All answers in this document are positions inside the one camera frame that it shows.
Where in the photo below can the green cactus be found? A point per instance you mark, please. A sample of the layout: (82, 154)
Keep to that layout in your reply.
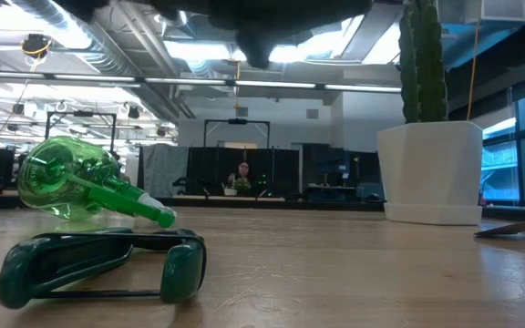
(422, 68)

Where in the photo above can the white hexagonal plant pot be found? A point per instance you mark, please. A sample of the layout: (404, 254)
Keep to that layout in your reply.
(429, 173)

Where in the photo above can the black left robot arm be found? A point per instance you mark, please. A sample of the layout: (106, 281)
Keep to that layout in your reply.
(85, 7)

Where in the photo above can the person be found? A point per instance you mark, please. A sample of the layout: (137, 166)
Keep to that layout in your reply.
(243, 169)

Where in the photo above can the black partition screen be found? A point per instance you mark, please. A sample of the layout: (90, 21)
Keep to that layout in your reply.
(208, 168)

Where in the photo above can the small green potted plant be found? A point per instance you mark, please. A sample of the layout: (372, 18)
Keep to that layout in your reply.
(242, 185)

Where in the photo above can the gray hanging cloth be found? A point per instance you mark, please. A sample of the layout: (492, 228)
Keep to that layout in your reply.
(162, 171)

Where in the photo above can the long ceiling light strip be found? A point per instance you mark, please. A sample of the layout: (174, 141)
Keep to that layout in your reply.
(94, 78)

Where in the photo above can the green plastic spray bottle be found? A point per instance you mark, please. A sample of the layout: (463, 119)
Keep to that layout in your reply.
(62, 177)

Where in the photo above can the black gantry frame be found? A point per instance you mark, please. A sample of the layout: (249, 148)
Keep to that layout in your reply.
(237, 121)
(82, 114)

